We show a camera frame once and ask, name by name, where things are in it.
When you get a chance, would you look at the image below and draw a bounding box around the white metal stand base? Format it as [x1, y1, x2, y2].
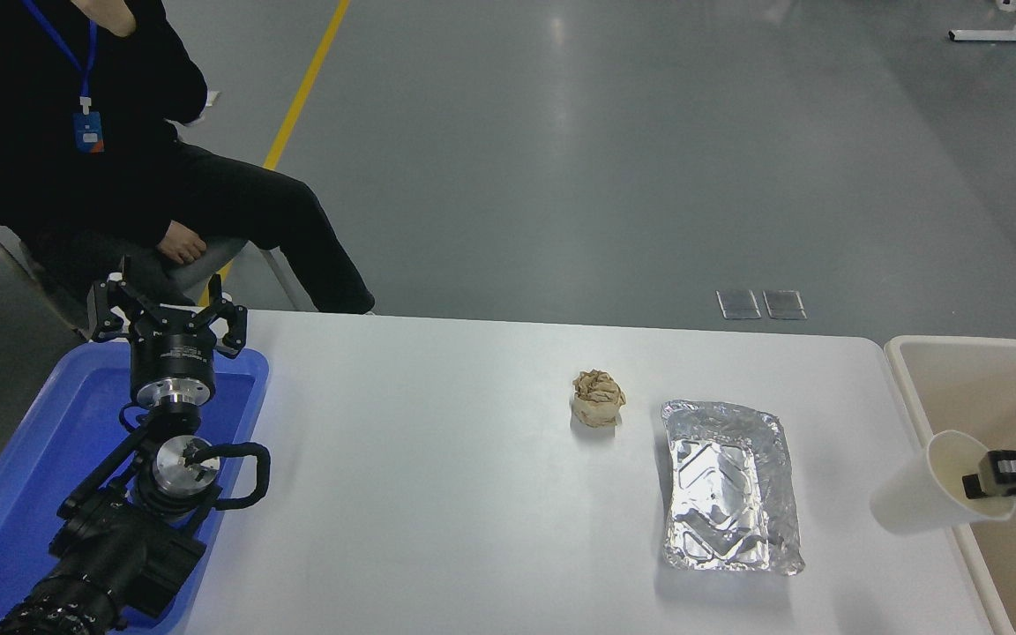
[949, 0, 1016, 43]

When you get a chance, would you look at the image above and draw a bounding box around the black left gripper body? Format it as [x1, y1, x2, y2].
[129, 315, 218, 387]

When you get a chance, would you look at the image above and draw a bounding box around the person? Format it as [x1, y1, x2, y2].
[0, 0, 377, 316]

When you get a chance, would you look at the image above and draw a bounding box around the blue lanyard badge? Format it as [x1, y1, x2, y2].
[21, 0, 106, 155]

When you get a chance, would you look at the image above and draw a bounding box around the crumpled tan paper ball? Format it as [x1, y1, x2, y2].
[571, 370, 628, 430]

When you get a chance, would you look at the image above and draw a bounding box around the blue plastic tray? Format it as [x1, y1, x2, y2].
[0, 342, 271, 635]

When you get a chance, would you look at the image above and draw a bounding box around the clear floor plate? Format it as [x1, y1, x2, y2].
[717, 290, 762, 320]
[763, 290, 807, 320]

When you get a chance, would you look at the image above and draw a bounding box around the person's hand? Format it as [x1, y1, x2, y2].
[71, 0, 136, 39]
[157, 220, 209, 265]

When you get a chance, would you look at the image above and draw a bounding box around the white paper cup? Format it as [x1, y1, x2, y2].
[870, 430, 1016, 536]

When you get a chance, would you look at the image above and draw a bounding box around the silver foil tray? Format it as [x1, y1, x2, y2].
[660, 400, 806, 578]

